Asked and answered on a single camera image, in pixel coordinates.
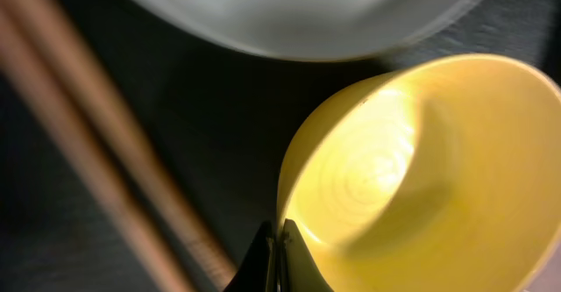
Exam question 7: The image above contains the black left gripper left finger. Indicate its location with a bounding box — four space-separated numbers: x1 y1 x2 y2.
224 222 274 292

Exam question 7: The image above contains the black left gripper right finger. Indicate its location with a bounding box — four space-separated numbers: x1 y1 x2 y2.
279 219 332 292

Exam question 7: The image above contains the wooden chopstick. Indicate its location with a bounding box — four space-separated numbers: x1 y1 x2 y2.
7 0 237 290
1 10 195 292

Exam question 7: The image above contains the yellow bowl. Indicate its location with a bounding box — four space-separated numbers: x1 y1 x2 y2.
277 53 560 291

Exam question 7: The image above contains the white round plate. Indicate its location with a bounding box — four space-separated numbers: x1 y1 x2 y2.
132 0 481 61

